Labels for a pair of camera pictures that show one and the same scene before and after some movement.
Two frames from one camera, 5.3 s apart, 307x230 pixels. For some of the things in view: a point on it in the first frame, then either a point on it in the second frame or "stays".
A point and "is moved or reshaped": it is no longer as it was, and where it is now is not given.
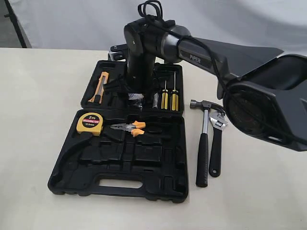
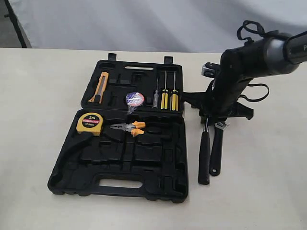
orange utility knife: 102,80 stays
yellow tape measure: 90,122 stays
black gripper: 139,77 to 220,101
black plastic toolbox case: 126,146 stays
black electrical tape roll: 136,99 is moved or reshaped
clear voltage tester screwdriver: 156,97 stays
